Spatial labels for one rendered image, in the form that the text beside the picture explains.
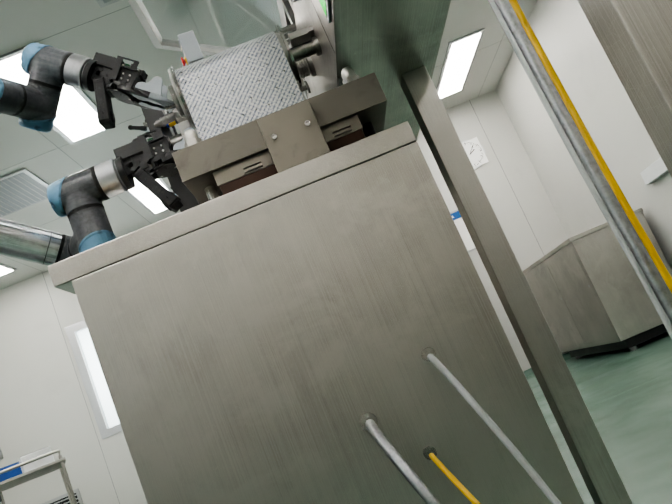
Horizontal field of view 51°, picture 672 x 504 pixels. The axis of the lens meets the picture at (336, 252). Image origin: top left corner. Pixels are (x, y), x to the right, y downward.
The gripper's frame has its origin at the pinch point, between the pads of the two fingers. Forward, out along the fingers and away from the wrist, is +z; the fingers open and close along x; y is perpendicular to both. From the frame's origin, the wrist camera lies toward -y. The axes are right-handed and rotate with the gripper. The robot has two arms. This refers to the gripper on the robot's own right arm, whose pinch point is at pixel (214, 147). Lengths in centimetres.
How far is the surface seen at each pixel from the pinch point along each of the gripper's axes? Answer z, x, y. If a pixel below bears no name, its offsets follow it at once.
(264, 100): 13.6, -0.3, 5.5
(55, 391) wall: -263, 556, 54
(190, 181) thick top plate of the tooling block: -5.2, -18.8, -12.1
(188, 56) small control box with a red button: 0, 57, 54
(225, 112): 4.9, -0.3, 6.3
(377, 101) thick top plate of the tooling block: 31.7, -19.9, -11.6
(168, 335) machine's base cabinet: -16.9, -25.9, -37.9
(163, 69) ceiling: -27, 270, 171
